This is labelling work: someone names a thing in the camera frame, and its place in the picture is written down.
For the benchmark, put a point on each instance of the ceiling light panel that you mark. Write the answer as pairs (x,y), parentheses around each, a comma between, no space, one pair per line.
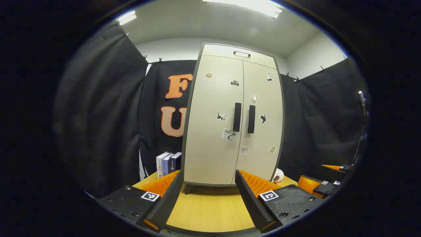
(246,6)
(126,18)

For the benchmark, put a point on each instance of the black backdrop cloth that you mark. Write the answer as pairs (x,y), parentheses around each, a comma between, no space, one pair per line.
(98,115)

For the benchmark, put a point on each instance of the beige shoe cabinet door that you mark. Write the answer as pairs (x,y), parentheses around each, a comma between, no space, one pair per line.
(207,131)
(267,140)

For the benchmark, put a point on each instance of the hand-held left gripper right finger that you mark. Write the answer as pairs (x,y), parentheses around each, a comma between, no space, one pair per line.
(251,204)

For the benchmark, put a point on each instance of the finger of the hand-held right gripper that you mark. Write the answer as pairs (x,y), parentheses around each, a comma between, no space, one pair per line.
(324,190)
(347,168)

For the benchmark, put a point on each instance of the white book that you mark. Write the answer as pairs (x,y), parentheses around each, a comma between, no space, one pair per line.
(160,163)

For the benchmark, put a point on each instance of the light blue book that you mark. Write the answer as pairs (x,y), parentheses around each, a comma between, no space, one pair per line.
(166,164)

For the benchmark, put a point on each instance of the beige double-door shoe cabinet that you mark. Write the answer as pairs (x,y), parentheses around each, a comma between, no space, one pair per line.
(217,51)

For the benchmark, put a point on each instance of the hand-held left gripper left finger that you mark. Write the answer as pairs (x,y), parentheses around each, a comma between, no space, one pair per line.
(167,204)

